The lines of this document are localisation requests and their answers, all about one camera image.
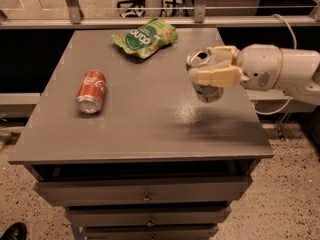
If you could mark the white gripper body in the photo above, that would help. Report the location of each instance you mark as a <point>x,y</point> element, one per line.
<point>259,66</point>

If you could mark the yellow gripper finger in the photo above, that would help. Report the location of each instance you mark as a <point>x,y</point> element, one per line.
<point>224,56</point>
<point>223,78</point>

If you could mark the silver green 7up can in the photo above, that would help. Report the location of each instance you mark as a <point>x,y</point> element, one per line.
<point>199,65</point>

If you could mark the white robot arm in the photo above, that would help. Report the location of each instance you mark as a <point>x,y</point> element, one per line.
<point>298,76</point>

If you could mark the red coca-cola can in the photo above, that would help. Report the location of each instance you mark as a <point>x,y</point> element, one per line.
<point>91,92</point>

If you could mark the metal railing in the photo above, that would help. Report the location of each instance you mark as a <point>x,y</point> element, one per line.
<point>111,14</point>

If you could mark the green snack bag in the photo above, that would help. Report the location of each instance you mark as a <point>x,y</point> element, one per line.
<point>147,39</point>

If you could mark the black office chair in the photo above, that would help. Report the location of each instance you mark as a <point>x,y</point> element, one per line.
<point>134,8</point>

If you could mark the grey drawer cabinet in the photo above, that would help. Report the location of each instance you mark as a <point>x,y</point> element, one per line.
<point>155,163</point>

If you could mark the black shoe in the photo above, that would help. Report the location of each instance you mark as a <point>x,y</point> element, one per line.
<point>17,231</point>

